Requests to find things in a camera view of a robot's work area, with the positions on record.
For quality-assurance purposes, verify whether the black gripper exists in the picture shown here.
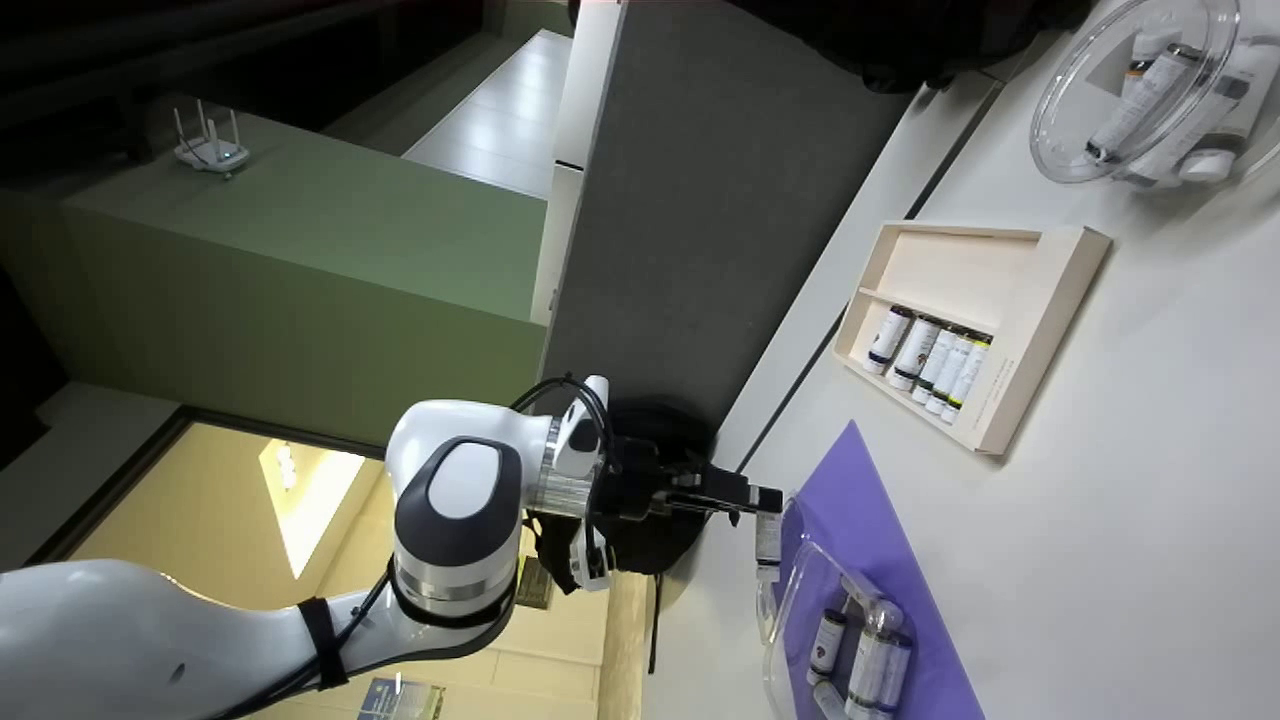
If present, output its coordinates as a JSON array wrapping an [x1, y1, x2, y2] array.
[[603, 430, 793, 536]]

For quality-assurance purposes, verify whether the shallow wooden compartment box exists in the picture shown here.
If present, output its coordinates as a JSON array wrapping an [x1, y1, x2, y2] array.
[[832, 215, 1116, 467]]

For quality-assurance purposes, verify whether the clear plastic bowl with bottles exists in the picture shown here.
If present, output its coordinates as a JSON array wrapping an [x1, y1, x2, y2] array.
[[754, 485, 937, 720]]

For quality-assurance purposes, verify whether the clear plastic bowl with tubes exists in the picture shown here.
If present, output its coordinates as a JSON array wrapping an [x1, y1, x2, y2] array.
[[1027, 0, 1280, 192]]

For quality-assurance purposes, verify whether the purple mat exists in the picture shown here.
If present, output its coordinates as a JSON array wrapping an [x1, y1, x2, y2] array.
[[759, 419, 990, 720]]

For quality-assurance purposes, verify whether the grey desk partition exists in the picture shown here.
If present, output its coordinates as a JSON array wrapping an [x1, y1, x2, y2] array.
[[538, 0, 923, 456]]

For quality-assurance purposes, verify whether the small blue picture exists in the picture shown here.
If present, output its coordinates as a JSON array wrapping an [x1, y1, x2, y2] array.
[[357, 677, 447, 720]]

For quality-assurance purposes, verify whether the green square column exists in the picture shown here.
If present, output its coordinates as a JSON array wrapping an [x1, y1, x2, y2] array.
[[0, 112, 552, 452]]

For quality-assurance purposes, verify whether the long white tube black cap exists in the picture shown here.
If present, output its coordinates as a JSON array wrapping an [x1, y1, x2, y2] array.
[[1172, 34, 1280, 189], [1079, 38, 1209, 167]]

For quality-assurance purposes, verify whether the white wifi router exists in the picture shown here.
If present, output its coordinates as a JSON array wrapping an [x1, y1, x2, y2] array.
[[163, 91, 256, 179]]

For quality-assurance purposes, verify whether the black backpack with strap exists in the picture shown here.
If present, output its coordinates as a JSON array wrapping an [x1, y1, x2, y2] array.
[[521, 395, 743, 677]]

